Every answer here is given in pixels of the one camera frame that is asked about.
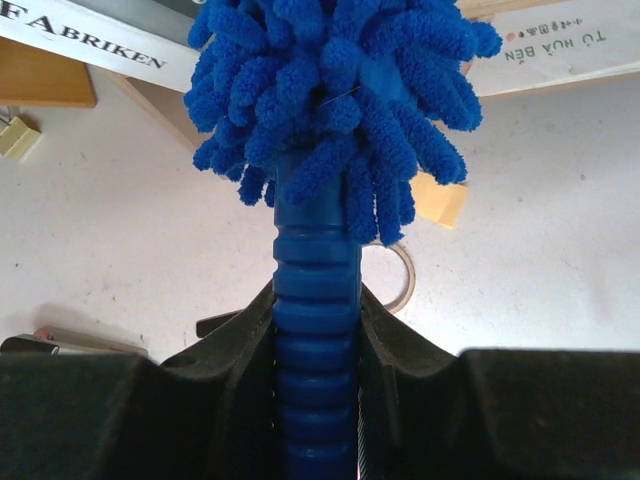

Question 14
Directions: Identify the beige binder clip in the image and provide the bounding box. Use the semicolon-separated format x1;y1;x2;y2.
1;105;41;162

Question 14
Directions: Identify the black T-shaped plastic part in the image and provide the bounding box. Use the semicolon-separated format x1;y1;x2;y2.
196;310;242;339

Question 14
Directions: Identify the yellow sticky note pad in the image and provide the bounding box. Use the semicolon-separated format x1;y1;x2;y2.
410;172;469;229

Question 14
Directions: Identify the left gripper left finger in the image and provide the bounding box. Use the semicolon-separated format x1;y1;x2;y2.
1;288;276;479

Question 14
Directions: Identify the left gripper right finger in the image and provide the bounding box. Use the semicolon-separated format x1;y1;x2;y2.
359;291;639;479

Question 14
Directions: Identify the masking tape roll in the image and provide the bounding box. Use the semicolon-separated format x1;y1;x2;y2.
361;241;417;314

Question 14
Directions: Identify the light wooden bookshelf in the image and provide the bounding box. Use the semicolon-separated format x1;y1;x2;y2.
94;0;640;151

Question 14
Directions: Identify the spiral bound drawing notebook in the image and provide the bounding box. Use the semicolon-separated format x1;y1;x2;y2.
466;1;639;97

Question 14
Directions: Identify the orange wooden book stand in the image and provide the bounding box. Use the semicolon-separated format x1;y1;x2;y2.
0;38;97;108

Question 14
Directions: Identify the blue microfiber duster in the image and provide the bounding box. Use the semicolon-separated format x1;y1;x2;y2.
184;1;502;479

